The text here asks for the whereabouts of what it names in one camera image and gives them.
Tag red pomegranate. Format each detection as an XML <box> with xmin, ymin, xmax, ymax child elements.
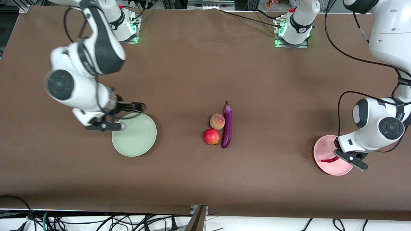
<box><xmin>203</xmin><ymin>128</ymin><xmax>221</xmax><ymax>146</ymax></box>

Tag peach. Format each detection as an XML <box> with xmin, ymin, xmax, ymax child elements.
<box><xmin>210</xmin><ymin>114</ymin><xmax>225</xmax><ymax>130</ymax></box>

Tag purple eggplant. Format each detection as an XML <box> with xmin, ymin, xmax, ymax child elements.
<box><xmin>221</xmin><ymin>101</ymin><xmax>233</xmax><ymax>149</ymax></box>

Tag pink round plate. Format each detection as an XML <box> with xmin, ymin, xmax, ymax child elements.
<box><xmin>313</xmin><ymin>135</ymin><xmax>354</xmax><ymax>176</ymax></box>

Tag pale green round plate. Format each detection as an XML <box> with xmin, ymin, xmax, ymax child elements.
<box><xmin>111</xmin><ymin>113</ymin><xmax>157</xmax><ymax>157</ymax></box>

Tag brown table cover cloth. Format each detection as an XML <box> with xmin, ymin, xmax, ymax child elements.
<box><xmin>0</xmin><ymin>6</ymin><xmax>411</xmax><ymax>222</ymax></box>

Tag aluminium profile beam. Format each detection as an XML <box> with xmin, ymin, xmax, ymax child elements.
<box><xmin>187</xmin><ymin>0</ymin><xmax>235</xmax><ymax>10</ymax></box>

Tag orange colourful decoration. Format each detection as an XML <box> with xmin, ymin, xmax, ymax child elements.
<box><xmin>265</xmin><ymin>0</ymin><xmax>301</xmax><ymax>9</ymax></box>

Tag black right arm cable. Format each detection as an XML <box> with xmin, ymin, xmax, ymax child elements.
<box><xmin>63</xmin><ymin>6</ymin><xmax>145</xmax><ymax>120</ymax></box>

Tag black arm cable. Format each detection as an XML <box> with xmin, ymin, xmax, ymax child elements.
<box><xmin>63</xmin><ymin>6</ymin><xmax>145</xmax><ymax>120</ymax></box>
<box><xmin>324</xmin><ymin>0</ymin><xmax>411</xmax><ymax>154</ymax></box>

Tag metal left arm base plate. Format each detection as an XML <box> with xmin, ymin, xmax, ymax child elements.
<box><xmin>275</xmin><ymin>38</ymin><xmax>309</xmax><ymax>48</ymax></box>

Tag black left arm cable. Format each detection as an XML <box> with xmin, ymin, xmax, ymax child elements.
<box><xmin>324</xmin><ymin>0</ymin><xmax>411</xmax><ymax>154</ymax></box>

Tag aluminium profile post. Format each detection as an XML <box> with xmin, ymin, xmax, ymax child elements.
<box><xmin>185</xmin><ymin>205</ymin><xmax>208</xmax><ymax>231</ymax></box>

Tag black looped floor cable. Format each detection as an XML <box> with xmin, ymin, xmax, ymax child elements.
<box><xmin>0</xmin><ymin>195</ymin><xmax>37</xmax><ymax>231</ymax></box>

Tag long black tabletop cable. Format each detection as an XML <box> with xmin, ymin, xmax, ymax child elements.
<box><xmin>218</xmin><ymin>9</ymin><xmax>281</xmax><ymax>28</ymax></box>

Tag short black tabletop cable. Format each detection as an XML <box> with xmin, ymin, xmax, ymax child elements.
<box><xmin>254</xmin><ymin>10</ymin><xmax>280</xmax><ymax>20</ymax></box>

